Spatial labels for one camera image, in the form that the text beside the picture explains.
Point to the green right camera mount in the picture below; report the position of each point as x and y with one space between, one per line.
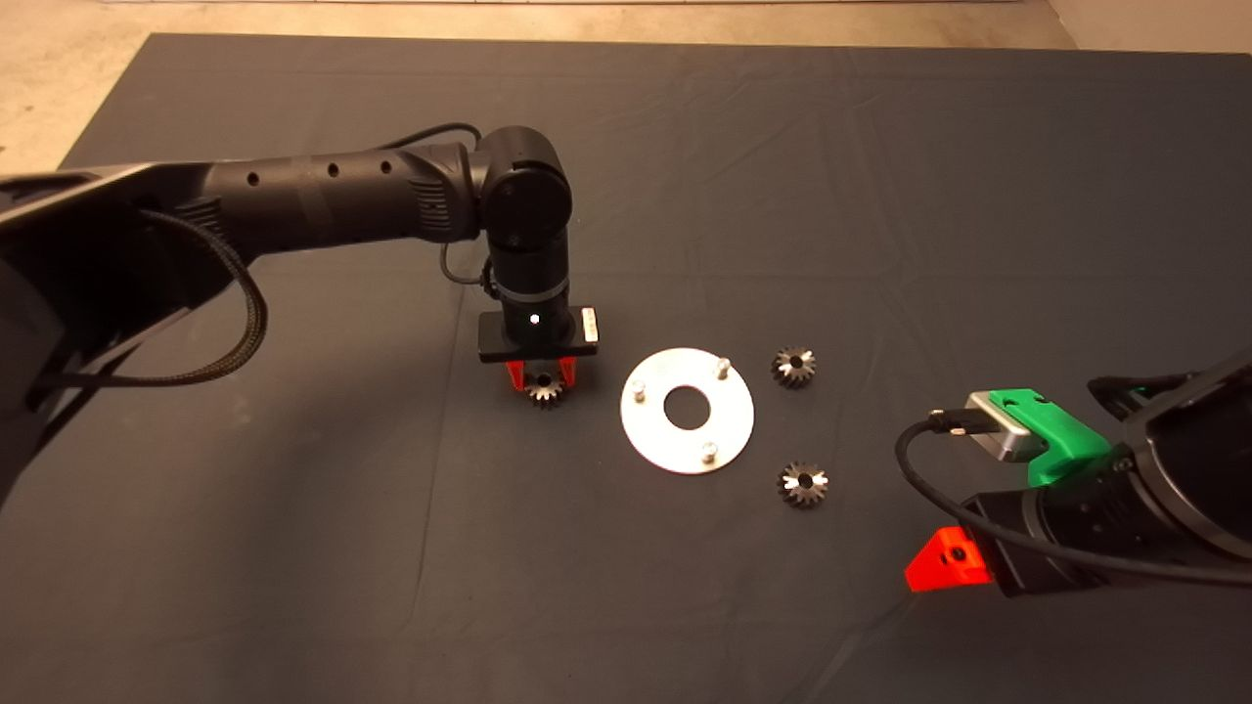
1066 435

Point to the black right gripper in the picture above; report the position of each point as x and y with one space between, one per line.
1066 538

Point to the small steel planetary gear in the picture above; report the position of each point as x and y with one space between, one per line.
784 373
544 397
791 490

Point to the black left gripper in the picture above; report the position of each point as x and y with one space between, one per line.
536 337

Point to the silver right camera box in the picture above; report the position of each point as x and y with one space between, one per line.
1003 430

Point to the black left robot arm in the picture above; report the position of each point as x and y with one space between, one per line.
323 196

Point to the dark grey table cloth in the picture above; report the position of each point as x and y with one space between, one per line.
782 196

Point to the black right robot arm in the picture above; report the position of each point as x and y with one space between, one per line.
1193 460

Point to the round metal carrier plate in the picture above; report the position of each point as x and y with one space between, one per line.
648 440

